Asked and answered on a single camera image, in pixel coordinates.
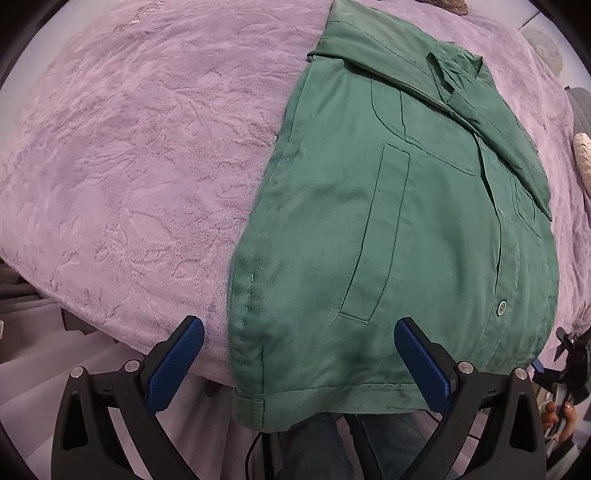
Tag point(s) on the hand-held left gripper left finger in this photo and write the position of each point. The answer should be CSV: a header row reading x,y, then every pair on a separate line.
x,y
178,357

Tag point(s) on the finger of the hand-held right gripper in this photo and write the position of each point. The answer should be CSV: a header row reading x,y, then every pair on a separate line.
x,y
547,371

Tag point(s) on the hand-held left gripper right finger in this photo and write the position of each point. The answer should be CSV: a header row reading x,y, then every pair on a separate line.
x,y
421,360

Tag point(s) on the green work jacket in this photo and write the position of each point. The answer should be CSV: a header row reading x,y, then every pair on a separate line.
x,y
369,230

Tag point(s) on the person's right hand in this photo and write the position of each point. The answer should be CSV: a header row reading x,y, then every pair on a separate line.
x,y
559,420

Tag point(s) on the light grey bed sheet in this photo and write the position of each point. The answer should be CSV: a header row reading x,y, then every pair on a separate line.
x,y
37,355

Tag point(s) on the purple plush blanket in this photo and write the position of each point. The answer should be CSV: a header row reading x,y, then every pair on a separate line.
x,y
138,161

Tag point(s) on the cream quilted cushion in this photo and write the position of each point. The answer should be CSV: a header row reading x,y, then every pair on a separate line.
x,y
584,157

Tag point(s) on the grey ribbed cushion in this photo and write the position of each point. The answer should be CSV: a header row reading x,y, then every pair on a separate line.
x,y
581,108

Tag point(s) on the pale patterned pillow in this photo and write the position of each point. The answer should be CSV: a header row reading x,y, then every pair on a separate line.
x,y
547,50

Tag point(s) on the brown knit cloth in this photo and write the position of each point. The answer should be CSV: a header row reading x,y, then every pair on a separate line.
x,y
445,5

